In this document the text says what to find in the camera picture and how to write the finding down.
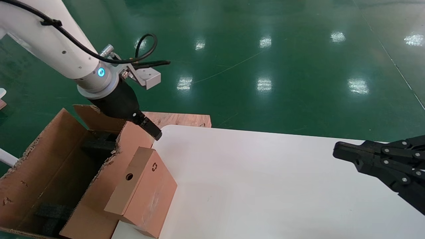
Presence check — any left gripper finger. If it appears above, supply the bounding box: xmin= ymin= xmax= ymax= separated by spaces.
xmin=138 ymin=112 xmax=163 ymax=141

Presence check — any long black camera cable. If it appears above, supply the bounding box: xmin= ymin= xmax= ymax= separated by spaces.
xmin=0 ymin=0 xmax=171 ymax=65

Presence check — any wooden board under table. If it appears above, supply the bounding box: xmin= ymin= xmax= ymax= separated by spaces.
xmin=142 ymin=112 xmax=212 ymax=128

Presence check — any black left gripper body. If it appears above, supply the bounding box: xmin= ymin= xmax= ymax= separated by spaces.
xmin=89 ymin=78 xmax=147 ymax=128

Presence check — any large open cardboard box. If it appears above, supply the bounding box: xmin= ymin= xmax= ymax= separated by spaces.
xmin=0 ymin=105 xmax=156 ymax=239

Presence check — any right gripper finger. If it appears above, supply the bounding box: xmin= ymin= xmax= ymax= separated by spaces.
xmin=333 ymin=135 xmax=425 ymax=160
xmin=335 ymin=155 xmax=425 ymax=215

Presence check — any white tube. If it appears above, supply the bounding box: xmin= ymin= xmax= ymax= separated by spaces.
xmin=0 ymin=148 xmax=19 ymax=167

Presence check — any short black looped cable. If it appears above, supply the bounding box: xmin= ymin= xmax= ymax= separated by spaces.
xmin=135 ymin=33 xmax=158 ymax=61

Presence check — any small brown cardboard box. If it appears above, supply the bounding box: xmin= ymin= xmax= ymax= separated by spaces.
xmin=104 ymin=147 xmax=178 ymax=239

